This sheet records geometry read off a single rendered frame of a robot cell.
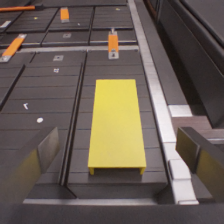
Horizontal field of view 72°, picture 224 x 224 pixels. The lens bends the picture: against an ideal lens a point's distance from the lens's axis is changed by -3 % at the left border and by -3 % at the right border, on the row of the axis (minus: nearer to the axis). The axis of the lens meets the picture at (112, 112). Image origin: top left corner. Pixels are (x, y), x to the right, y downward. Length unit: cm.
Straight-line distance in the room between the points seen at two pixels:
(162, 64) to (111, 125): 25
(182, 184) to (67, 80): 28
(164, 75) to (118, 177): 26
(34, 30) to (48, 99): 34
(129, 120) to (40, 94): 19
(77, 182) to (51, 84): 21
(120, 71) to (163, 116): 14
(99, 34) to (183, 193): 47
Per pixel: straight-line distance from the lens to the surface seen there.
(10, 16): 80
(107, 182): 23
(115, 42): 49
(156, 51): 48
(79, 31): 58
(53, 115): 30
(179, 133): 17
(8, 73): 44
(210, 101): 30
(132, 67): 38
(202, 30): 35
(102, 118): 23
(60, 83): 35
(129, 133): 22
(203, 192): 52
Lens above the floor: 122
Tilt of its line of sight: 51 degrees down
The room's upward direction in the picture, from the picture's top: 1 degrees counter-clockwise
